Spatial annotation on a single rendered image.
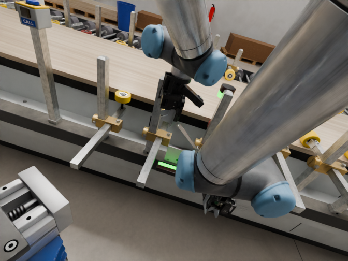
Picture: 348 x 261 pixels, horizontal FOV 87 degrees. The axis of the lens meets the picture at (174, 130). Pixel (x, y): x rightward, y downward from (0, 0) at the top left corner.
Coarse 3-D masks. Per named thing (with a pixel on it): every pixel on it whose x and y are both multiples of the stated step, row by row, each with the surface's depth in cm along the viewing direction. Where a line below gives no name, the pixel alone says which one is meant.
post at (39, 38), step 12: (36, 36) 69; (36, 48) 71; (48, 48) 74; (48, 60) 76; (48, 72) 78; (48, 84) 80; (48, 96) 84; (48, 108) 88; (48, 120) 92; (60, 120) 95
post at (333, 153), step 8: (344, 136) 71; (336, 144) 73; (344, 144) 70; (328, 152) 75; (336, 152) 73; (344, 152) 72; (328, 160) 75; (336, 160) 75; (312, 168) 81; (304, 176) 84; (312, 176) 82; (296, 184) 87; (304, 184) 85
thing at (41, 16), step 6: (18, 6) 62; (24, 6) 62; (30, 6) 61; (36, 6) 62; (42, 6) 64; (48, 6) 66; (18, 12) 63; (30, 12) 62; (36, 12) 62; (42, 12) 65; (48, 12) 67; (30, 18) 63; (36, 18) 63; (42, 18) 65; (48, 18) 68; (24, 24) 65; (36, 24) 64; (42, 24) 66; (48, 24) 68
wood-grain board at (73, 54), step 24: (0, 24) 126; (0, 48) 100; (24, 48) 107; (72, 48) 124; (96, 48) 135; (120, 48) 148; (72, 72) 98; (96, 72) 105; (120, 72) 113; (144, 72) 122; (144, 96) 97; (216, 96) 120; (336, 120) 139
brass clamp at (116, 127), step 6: (96, 114) 87; (96, 120) 86; (102, 120) 85; (108, 120) 86; (114, 120) 87; (120, 120) 88; (96, 126) 88; (102, 126) 88; (114, 126) 86; (120, 126) 88; (114, 132) 88
